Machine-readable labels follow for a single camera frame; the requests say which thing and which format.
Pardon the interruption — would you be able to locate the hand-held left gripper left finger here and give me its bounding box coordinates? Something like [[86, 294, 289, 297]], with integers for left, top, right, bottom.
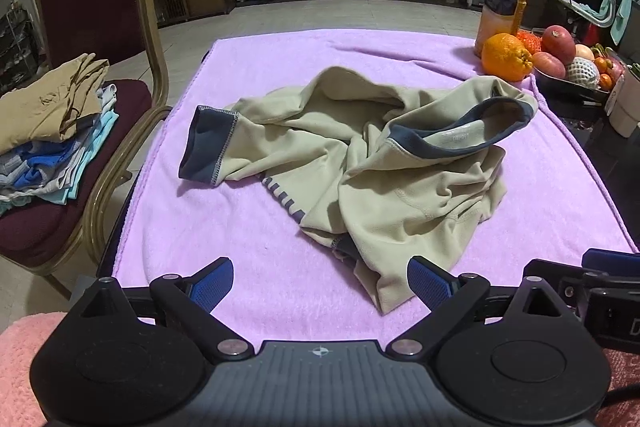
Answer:
[[70, 257, 251, 361]]

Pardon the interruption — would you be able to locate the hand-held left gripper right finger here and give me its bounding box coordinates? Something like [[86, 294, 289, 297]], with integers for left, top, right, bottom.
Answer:
[[386, 256, 572, 362]]

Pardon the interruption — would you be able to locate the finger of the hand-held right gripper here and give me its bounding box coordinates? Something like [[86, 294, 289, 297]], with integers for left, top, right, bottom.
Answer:
[[522, 258, 618, 320], [581, 248, 640, 280]]

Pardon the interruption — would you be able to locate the beige shirt with grey trim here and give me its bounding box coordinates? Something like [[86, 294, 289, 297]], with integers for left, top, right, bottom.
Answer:
[[178, 66, 540, 317]]

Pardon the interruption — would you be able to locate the stack of folded clothes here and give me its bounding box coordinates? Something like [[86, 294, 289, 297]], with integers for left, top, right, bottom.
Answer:
[[0, 53, 121, 215]]

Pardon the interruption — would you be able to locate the white cup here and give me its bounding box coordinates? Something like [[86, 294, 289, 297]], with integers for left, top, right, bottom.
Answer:
[[604, 67, 640, 138]]

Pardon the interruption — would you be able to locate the metal fruit tray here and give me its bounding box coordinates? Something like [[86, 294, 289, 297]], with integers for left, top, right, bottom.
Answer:
[[532, 67, 626, 104]]

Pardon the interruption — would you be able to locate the white foam netted fruit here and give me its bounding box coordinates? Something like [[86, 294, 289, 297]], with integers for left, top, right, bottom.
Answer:
[[565, 57, 601, 88]]

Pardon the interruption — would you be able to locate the pink fleece cloth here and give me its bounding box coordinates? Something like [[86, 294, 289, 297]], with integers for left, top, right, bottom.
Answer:
[[0, 313, 66, 427]]

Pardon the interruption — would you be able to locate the large bumpy orange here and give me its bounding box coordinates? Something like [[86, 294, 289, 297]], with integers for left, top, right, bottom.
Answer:
[[481, 33, 535, 82]]

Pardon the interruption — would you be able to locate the dark red apple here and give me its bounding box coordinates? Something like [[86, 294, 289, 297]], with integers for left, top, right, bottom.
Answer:
[[541, 25, 577, 65]]

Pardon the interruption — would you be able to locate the purple fleece blanket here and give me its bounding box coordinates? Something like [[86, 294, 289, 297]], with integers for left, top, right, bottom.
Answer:
[[100, 28, 640, 344]]

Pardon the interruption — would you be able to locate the chrome office chair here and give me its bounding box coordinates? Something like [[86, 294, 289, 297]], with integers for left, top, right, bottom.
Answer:
[[544, 0, 633, 48]]

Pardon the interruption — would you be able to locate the shoe rack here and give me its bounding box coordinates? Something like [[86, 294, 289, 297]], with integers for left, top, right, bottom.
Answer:
[[0, 2, 41, 88]]

